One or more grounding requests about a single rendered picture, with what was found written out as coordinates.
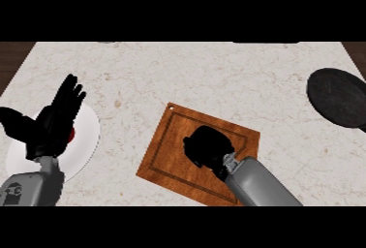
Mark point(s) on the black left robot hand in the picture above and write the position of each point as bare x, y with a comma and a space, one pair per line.
55, 122

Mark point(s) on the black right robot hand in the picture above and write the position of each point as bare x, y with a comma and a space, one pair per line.
210, 145

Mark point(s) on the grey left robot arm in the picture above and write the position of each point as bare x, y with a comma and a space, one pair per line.
33, 185

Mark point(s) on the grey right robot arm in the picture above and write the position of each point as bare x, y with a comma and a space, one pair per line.
260, 182

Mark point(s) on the brown wooden cutting board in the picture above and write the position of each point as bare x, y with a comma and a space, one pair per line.
167, 161

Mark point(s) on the black round pan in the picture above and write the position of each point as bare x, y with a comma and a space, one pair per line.
339, 97

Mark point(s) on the red round fruit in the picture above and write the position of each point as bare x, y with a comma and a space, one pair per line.
71, 135

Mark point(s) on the white round plate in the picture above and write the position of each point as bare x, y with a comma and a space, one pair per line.
83, 142

